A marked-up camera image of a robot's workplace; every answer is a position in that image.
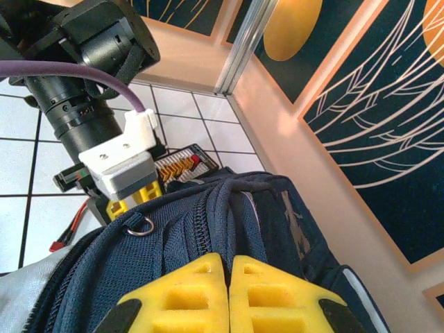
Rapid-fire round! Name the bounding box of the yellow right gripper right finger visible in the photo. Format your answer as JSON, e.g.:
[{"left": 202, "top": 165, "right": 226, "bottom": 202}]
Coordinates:
[{"left": 230, "top": 255, "right": 369, "bottom": 333}]

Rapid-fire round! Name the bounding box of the thin red wire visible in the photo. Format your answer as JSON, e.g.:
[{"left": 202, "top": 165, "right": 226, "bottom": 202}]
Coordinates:
[{"left": 48, "top": 200, "right": 89, "bottom": 253}]

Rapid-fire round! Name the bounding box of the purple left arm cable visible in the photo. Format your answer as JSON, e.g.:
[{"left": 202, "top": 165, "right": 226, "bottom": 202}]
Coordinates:
[{"left": 0, "top": 60, "right": 153, "bottom": 115}]

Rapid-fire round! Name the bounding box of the aluminium corner post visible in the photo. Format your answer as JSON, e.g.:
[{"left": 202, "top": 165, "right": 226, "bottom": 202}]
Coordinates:
[{"left": 214, "top": 0, "right": 275, "bottom": 97}]

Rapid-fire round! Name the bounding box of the black tray with gold parts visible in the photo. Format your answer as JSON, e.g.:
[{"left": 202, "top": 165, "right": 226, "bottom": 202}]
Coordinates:
[{"left": 153, "top": 143, "right": 220, "bottom": 185}]

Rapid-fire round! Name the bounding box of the navy blue backpack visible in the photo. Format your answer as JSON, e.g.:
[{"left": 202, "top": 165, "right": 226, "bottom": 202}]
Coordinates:
[{"left": 0, "top": 166, "right": 391, "bottom": 333}]

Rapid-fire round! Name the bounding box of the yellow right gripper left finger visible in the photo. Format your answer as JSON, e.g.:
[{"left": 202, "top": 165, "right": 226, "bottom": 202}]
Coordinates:
[{"left": 92, "top": 252, "right": 230, "bottom": 333}]

